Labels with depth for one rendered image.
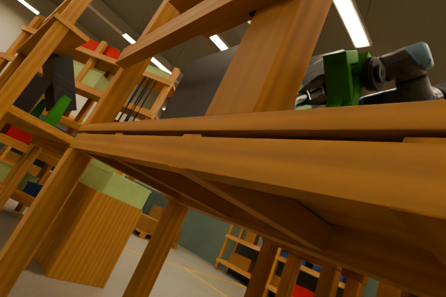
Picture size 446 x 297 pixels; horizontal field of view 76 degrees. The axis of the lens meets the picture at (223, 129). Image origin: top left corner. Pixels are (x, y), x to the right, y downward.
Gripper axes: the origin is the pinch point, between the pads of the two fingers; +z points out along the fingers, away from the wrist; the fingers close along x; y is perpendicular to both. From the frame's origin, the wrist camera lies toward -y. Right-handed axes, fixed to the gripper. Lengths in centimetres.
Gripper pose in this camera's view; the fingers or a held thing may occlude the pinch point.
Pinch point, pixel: (303, 97)
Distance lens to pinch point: 100.1
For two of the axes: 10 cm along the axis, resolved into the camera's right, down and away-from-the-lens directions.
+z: -7.1, 2.3, 6.7
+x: -3.2, -9.5, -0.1
